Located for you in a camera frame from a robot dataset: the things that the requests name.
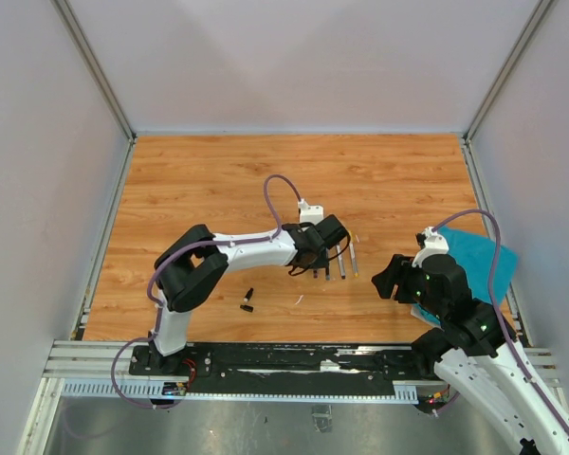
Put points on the grey slotted cable duct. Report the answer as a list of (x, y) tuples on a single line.
[(143, 391)]

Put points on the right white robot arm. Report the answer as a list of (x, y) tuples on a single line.
[(477, 354)]

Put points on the white pen black tip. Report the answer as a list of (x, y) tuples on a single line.
[(341, 264)]

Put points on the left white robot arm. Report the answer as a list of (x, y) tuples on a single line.
[(186, 273)]

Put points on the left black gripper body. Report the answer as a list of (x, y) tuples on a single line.
[(321, 262)]

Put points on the aluminium frame post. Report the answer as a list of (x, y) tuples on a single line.
[(75, 30), (524, 40)]

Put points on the white marker yellow end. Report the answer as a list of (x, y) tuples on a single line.
[(352, 253)]

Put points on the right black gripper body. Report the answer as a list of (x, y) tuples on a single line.
[(418, 294)]

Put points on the right aluminium frame post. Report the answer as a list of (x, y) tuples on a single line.
[(524, 40)]

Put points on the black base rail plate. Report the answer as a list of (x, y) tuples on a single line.
[(290, 366)]

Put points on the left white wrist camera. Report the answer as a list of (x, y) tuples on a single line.
[(309, 213)]

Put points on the teal cloth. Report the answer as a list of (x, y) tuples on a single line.
[(475, 254)]

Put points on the left aluminium frame post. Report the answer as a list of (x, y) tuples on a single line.
[(75, 30)]

